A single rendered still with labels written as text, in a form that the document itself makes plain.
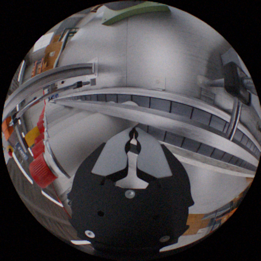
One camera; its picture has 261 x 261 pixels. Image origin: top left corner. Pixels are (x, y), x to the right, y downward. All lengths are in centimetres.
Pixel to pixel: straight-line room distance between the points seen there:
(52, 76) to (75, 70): 8
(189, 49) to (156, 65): 10
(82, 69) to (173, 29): 31
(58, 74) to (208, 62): 39
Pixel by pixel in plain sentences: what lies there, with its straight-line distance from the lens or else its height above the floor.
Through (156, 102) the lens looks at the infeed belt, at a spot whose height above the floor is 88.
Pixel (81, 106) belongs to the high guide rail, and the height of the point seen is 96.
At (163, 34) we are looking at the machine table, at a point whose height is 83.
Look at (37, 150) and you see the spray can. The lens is 15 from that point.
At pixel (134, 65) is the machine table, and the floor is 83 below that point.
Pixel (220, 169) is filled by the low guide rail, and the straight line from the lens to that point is 19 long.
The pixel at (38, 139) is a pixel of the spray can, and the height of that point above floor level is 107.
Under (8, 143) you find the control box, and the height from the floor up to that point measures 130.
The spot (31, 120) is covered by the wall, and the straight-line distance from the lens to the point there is 800.
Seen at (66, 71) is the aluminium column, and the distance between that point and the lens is 32.
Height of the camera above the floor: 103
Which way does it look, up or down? 46 degrees down
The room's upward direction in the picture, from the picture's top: 129 degrees counter-clockwise
